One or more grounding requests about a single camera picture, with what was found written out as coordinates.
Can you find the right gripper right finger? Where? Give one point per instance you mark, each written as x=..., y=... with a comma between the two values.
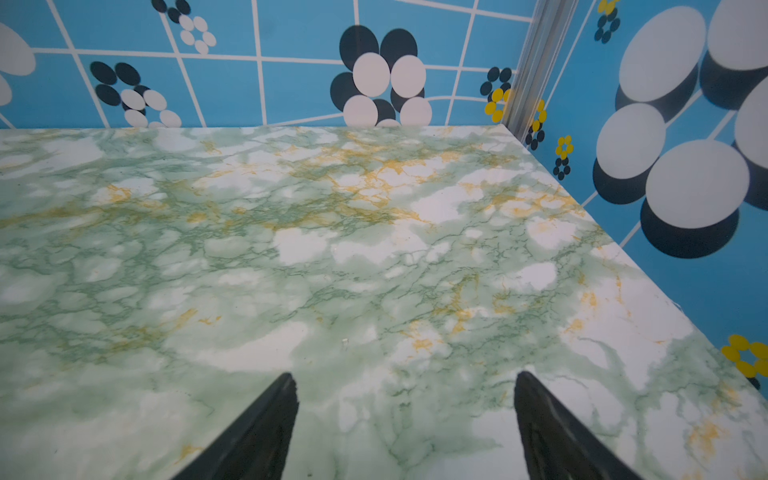
x=556, y=444

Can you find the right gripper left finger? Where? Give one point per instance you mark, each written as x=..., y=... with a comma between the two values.
x=256, y=444

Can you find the right aluminium corner post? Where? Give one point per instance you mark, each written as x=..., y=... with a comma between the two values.
x=551, y=21

